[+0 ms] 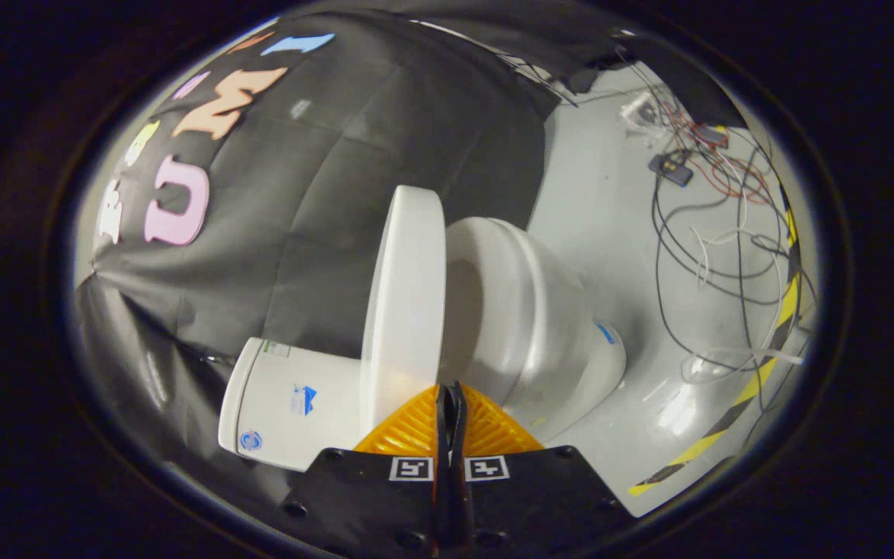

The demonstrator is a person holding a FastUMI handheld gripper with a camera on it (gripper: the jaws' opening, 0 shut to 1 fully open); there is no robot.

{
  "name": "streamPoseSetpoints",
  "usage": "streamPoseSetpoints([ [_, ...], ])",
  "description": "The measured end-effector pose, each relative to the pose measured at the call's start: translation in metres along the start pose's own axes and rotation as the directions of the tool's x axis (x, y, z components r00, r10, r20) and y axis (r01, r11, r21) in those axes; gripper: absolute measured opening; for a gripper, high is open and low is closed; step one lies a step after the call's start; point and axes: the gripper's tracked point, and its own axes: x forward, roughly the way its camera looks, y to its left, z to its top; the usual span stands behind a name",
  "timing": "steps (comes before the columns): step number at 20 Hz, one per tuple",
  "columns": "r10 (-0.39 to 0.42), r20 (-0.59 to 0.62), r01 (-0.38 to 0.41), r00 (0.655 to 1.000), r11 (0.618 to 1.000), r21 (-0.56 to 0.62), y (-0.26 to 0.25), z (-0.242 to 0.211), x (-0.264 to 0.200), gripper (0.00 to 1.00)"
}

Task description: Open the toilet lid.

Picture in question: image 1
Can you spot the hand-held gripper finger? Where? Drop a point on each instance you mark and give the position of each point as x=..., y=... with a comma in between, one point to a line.
x=442, y=466
x=459, y=497

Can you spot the white toilet lid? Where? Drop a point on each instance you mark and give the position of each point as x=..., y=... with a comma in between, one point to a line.
x=404, y=295

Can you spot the white toilet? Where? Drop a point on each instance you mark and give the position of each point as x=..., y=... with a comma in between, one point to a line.
x=540, y=326

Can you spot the yellow black hazard tape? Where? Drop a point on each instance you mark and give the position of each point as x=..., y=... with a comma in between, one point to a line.
x=699, y=448

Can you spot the black backdrop cloth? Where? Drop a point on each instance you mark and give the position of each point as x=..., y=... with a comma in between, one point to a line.
x=323, y=194

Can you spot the small black electronic device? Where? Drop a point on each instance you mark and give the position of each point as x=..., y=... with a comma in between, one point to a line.
x=670, y=169

